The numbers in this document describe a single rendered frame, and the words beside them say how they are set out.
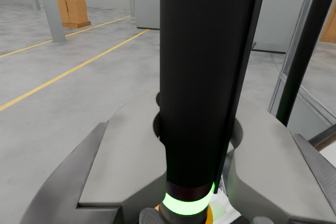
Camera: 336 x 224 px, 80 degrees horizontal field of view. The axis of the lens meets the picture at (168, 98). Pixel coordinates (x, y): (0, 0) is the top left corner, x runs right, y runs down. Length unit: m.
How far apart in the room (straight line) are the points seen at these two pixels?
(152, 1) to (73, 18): 2.94
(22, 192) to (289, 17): 5.70
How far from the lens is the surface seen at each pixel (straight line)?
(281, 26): 5.81
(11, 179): 2.35
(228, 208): 0.21
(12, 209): 2.12
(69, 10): 8.57
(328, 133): 0.33
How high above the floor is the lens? 1.53
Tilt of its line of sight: 30 degrees down
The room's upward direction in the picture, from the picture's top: 1 degrees clockwise
